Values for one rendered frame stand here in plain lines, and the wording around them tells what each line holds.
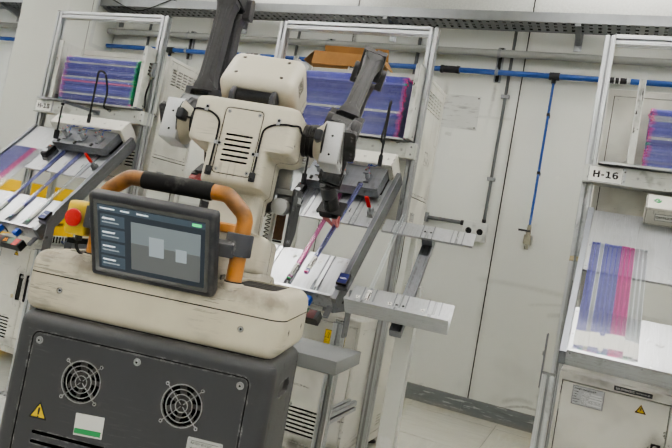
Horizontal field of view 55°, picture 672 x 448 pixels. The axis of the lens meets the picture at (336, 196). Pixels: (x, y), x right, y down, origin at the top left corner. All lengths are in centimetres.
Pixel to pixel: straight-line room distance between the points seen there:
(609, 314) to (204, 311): 139
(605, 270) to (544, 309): 174
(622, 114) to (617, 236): 55
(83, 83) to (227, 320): 263
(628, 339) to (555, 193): 204
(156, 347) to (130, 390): 10
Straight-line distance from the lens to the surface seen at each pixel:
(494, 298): 413
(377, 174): 268
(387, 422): 237
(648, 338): 223
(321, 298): 232
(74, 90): 378
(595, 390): 246
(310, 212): 265
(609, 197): 278
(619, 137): 282
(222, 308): 127
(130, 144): 347
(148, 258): 129
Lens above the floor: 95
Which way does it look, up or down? 3 degrees up
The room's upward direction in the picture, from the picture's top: 10 degrees clockwise
